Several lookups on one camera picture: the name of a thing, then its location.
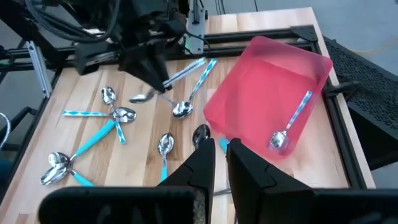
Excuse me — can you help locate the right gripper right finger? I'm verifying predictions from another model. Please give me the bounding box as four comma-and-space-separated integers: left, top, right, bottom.
226, 138, 398, 224

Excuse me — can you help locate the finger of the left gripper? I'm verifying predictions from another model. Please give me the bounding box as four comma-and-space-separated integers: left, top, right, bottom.
119, 43, 164, 93
152, 42, 174, 93

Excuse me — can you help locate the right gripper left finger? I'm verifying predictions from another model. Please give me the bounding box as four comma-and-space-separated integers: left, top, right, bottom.
39, 139, 216, 224

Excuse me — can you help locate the black spoon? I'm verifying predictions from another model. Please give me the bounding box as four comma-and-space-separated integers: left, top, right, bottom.
192, 123, 211, 150

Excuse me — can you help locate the red translucent plastic bin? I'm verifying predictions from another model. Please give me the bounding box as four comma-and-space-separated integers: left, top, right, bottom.
203, 35, 334, 161

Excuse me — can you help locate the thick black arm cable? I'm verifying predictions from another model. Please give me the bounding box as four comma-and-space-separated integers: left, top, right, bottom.
24, 0, 122, 44

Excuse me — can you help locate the yellow floor cable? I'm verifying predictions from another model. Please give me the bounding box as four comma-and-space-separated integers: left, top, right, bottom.
354, 39, 398, 54

